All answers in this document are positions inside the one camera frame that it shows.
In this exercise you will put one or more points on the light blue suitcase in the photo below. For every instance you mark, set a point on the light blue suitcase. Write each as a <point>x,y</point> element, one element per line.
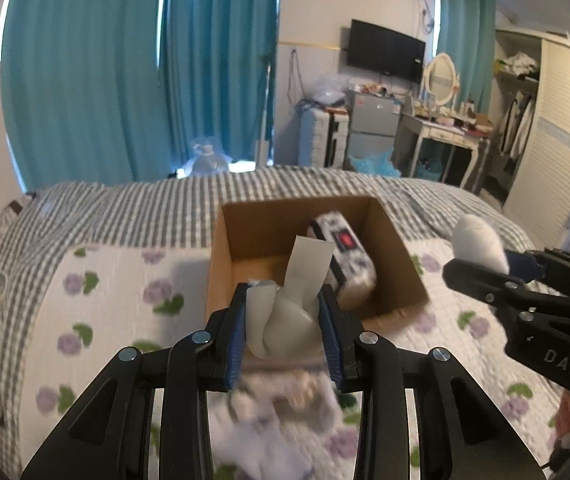
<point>321,137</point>

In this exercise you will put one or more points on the patterned tissue pack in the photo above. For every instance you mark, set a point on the patterned tissue pack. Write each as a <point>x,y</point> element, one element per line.
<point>347,257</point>

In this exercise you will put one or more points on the floral quilt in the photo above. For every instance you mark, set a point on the floral quilt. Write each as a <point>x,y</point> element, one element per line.
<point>165,320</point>

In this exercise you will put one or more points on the black wall television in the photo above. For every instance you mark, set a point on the black wall television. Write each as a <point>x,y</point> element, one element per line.
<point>384,52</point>

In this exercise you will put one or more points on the oval vanity mirror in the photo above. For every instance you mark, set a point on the oval vanity mirror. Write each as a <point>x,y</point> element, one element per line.
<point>441,80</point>

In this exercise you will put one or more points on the white dressing table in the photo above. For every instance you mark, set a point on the white dressing table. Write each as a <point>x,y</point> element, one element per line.
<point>440,145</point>

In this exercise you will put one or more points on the blue plastic bag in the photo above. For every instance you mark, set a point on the blue plastic bag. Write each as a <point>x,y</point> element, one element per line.
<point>376,165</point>

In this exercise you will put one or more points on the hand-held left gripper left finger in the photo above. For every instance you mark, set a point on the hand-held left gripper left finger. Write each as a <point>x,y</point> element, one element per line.
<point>235,331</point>

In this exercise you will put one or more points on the narrow teal curtain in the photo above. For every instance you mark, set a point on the narrow teal curtain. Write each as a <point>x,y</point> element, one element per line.
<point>465,45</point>

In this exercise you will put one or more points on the cardboard box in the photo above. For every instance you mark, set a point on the cardboard box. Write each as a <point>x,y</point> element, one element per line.
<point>315,255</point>

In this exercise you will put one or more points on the hanging clothes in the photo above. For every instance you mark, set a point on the hanging clothes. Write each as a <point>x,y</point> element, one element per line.
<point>517,127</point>

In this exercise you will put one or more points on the clear water jug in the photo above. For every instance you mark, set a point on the clear water jug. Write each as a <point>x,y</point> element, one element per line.
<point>208,159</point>

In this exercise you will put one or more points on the grey mini fridge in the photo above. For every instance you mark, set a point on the grey mini fridge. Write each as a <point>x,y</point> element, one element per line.
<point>371,125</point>

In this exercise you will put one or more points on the white soft ball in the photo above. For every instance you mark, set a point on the white soft ball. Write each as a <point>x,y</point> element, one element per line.
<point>480,241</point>

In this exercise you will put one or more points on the grey checkered bedsheet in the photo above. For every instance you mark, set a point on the grey checkered bedsheet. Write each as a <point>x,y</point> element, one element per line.
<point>130,220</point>

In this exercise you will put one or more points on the white wardrobe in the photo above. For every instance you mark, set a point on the white wardrobe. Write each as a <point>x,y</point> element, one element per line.
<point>547,125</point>

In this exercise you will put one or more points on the white sock pair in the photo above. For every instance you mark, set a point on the white sock pair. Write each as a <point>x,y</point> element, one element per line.
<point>287,305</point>

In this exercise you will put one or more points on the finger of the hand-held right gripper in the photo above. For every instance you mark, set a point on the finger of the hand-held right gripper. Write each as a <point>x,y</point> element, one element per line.
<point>485,277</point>

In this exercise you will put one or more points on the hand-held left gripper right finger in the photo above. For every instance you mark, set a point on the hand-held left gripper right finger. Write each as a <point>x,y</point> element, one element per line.
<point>327,334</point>

